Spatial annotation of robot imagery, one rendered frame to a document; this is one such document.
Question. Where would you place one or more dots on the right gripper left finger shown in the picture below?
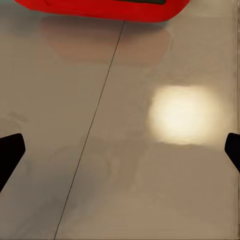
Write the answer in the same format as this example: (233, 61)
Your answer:
(12, 149)

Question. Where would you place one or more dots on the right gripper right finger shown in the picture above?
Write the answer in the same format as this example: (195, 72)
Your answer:
(232, 149)

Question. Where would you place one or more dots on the radio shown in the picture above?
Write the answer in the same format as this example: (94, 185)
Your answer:
(150, 11)

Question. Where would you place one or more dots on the coffee table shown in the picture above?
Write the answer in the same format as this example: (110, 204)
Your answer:
(124, 124)

